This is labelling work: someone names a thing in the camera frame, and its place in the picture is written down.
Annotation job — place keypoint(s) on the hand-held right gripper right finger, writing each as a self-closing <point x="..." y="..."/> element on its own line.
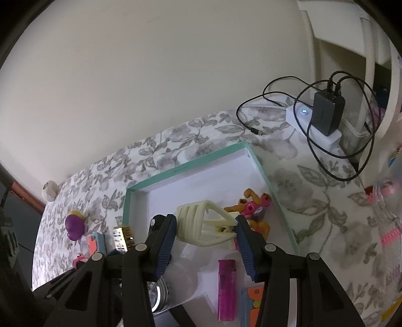
<point x="246" y="248"/>

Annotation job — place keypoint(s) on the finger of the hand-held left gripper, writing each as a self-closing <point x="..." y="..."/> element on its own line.
<point x="53" y="301"/>

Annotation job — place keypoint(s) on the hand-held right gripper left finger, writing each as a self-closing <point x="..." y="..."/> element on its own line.
<point x="166" y="245"/>

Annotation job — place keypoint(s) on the cream hair claw clip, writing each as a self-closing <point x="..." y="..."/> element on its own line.
<point x="194" y="226"/>

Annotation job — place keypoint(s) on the orange and pink dog toy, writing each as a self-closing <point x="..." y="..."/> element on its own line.
<point x="256" y="207"/>

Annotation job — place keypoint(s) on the pink lighter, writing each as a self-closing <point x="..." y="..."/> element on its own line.
<point x="226" y="292"/>

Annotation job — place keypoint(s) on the teal-edged white cardboard box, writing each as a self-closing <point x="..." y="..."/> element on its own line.
<point x="204" y="182"/>

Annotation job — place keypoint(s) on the gold rectangular object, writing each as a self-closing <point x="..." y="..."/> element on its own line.
<point x="127" y="237"/>

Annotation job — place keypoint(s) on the small pink toy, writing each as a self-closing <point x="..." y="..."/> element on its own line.
<point x="80" y="261"/>

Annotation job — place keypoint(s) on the clear glass jar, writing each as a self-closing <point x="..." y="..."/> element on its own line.
<point x="160" y="294"/>

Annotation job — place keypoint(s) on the teal and orange card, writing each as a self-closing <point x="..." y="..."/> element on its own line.
<point x="251" y="301"/>
<point x="97" y="243"/>

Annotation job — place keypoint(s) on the purple and yellow toy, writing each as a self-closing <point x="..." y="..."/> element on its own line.
<point x="74" y="228"/>

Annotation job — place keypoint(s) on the grey floral bed sheet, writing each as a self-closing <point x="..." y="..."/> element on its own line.
<point x="314" y="201"/>

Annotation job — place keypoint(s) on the small white round object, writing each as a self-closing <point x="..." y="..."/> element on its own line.
<point x="50" y="190"/>

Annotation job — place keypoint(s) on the white power strip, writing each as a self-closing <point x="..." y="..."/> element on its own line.
<point x="296" y="116"/>

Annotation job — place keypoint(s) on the black charger adapter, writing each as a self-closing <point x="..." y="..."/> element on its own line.
<point x="326" y="110"/>

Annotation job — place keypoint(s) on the white curved plastic object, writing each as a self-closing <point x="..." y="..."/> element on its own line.
<point x="381" y="151"/>

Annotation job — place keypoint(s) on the white wooden table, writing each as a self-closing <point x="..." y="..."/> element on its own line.
<point x="314" y="47"/>

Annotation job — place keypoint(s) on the brown wooden bed frame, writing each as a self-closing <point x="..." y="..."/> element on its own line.
<point x="25" y="195"/>

